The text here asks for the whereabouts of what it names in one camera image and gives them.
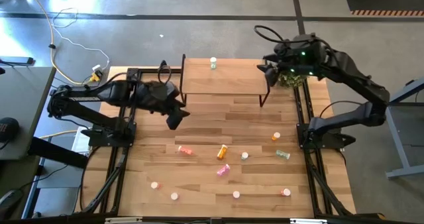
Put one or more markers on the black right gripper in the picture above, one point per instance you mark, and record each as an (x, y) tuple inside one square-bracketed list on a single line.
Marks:
[(286, 61)]

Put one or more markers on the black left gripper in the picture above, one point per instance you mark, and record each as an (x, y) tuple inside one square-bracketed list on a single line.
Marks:
[(162, 99)]

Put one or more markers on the red pill bottle white cap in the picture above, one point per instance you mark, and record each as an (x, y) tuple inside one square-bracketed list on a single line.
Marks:
[(185, 150), (154, 185), (286, 192)]

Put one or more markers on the orange pill bottle white cap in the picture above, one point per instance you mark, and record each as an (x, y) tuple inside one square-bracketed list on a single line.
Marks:
[(275, 136), (222, 152)]

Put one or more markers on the teal pill bottle white cap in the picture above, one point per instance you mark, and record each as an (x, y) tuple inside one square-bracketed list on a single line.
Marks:
[(213, 63), (283, 154), (244, 155)]

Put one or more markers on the pink pill bottle white cap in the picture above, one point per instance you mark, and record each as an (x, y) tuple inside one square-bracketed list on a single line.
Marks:
[(223, 170), (236, 194), (174, 196)]

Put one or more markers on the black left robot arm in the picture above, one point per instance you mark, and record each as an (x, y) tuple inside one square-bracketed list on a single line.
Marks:
[(112, 93)]

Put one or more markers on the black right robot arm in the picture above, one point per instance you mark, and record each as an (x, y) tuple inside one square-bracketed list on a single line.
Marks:
[(351, 68)]

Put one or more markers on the small green potted plant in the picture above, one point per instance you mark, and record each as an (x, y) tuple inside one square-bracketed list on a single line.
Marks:
[(291, 81)]

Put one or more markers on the black clamp knob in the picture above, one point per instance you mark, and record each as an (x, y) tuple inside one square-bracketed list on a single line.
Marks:
[(162, 63)]

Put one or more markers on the yellow power plug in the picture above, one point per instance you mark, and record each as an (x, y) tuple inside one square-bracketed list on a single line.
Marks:
[(96, 77)]

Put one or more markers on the white power adapter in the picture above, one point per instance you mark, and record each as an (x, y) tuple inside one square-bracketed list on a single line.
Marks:
[(96, 67)]

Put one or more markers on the silver metal bar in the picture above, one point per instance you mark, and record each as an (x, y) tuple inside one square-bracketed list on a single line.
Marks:
[(308, 221), (122, 220)]

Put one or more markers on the black desk beam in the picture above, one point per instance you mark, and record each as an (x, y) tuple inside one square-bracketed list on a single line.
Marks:
[(56, 152)]

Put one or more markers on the gray desk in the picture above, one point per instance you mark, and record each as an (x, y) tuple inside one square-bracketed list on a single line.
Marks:
[(26, 101)]

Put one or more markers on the blue-gray metal leg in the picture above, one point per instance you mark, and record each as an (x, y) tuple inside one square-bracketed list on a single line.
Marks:
[(31, 197)]

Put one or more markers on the black round object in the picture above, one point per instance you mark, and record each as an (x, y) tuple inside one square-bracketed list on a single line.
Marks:
[(8, 129)]

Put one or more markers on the black flat device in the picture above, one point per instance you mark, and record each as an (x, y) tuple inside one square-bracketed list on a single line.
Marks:
[(16, 61)]

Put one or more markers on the black rounded object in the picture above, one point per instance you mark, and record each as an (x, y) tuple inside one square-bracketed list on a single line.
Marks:
[(8, 201)]

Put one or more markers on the wooden shelf with black frame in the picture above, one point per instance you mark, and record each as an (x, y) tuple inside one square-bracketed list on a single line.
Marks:
[(225, 81)]

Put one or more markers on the black metal rig frame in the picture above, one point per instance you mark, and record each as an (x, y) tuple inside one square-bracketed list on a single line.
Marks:
[(132, 72)]

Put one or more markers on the blue-gray table frame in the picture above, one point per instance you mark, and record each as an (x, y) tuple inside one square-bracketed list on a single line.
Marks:
[(397, 134)]

